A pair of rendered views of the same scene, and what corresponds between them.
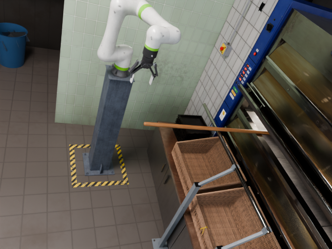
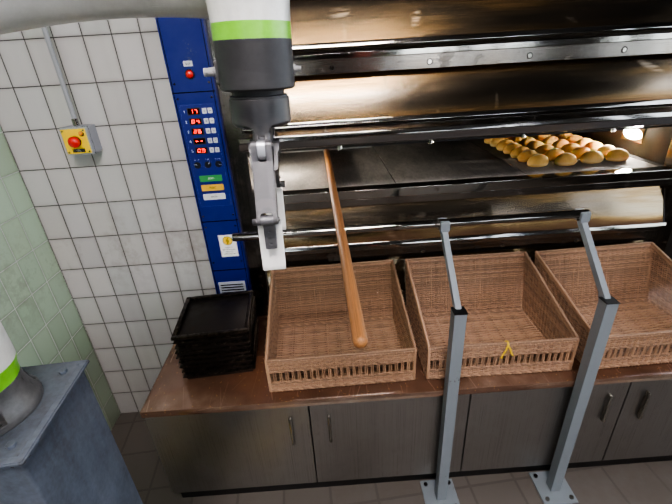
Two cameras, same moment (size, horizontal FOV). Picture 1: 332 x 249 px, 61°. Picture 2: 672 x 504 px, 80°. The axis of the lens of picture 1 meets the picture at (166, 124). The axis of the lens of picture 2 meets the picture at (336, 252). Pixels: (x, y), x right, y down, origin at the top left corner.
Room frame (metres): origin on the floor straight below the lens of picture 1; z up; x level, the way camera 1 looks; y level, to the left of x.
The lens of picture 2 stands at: (1.32, 0.71, 1.70)
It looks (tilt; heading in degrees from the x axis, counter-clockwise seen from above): 27 degrees down; 296
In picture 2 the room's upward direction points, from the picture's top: 3 degrees counter-clockwise
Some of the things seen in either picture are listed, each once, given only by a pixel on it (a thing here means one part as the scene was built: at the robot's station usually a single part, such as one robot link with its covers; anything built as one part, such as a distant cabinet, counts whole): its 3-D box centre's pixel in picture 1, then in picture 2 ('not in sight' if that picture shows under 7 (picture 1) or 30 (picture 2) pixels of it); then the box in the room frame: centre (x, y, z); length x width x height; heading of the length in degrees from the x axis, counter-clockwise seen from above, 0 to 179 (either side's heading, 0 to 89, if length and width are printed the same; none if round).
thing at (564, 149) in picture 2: not in sight; (548, 145); (1.21, -1.65, 1.21); 0.61 x 0.48 x 0.06; 117
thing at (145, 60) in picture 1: (146, 62); (263, 130); (1.63, 0.27, 1.61); 0.08 x 0.07 x 0.09; 121
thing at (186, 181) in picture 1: (206, 165); (337, 319); (1.92, -0.49, 0.72); 0.56 x 0.49 x 0.28; 28
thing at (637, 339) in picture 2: not in sight; (622, 299); (0.86, -1.03, 0.72); 0.56 x 0.49 x 0.28; 28
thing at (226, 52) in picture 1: (225, 49); (81, 139); (2.84, -0.27, 1.46); 0.10 x 0.07 x 0.10; 27
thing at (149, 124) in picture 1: (242, 130); (335, 199); (1.96, -0.61, 1.19); 1.71 x 0.03 x 0.03; 118
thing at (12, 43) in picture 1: (13, 45); not in sight; (3.19, 2.36, 0.27); 0.46 x 0.42 x 0.53; 104
